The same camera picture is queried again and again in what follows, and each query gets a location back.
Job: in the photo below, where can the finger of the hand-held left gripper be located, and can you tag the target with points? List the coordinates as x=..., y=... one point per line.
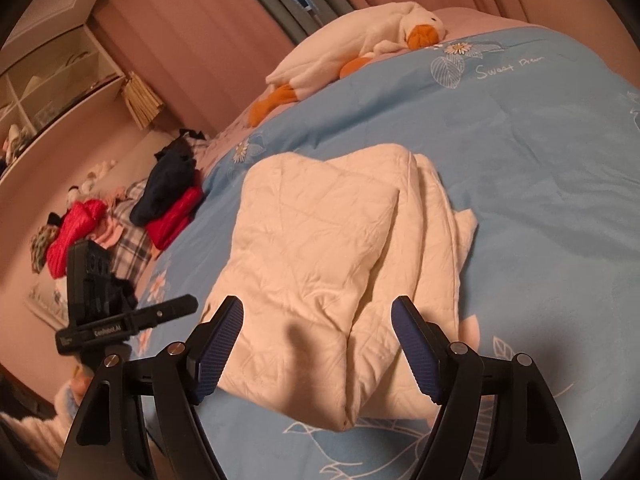
x=165, y=312

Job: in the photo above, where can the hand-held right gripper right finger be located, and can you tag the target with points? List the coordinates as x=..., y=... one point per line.
x=415, y=350

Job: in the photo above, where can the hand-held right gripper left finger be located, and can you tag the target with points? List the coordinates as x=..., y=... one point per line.
x=220, y=345

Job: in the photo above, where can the person's left forearm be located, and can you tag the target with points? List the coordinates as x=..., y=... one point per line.
x=35, y=430

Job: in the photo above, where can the plaid cloth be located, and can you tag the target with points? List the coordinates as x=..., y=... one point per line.
x=130, y=255

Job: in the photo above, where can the red puffer jacket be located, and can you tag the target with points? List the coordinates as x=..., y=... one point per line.
x=75, y=230

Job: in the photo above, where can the green patterned cloth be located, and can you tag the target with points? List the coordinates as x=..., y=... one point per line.
x=42, y=250

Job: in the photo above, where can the red garment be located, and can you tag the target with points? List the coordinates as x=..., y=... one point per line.
x=175, y=220

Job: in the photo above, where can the small white plush toy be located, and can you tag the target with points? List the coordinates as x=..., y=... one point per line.
x=97, y=170

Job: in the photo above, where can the navy garment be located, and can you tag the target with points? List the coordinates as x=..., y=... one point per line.
x=160, y=185

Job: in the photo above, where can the light blue floral duvet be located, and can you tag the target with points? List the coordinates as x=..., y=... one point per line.
x=525, y=160

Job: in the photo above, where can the white shelf cabinet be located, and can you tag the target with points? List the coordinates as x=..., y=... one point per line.
x=55, y=75

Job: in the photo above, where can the pink curtain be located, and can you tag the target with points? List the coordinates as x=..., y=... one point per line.
x=200, y=40

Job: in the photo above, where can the white goose plush toy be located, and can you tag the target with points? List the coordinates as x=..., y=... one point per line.
x=350, y=45

